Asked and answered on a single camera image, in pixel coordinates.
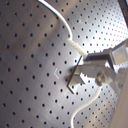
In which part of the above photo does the white cable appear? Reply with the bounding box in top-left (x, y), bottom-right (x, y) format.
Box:
top-left (37, 0), bottom-right (103, 128)

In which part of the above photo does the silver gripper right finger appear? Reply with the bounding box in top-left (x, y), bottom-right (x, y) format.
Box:
top-left (81, 49), bottom-right (113, 66)

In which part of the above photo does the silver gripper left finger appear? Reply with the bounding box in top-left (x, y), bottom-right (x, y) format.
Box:
top-left (68, 64), bottom-right (116, 93)

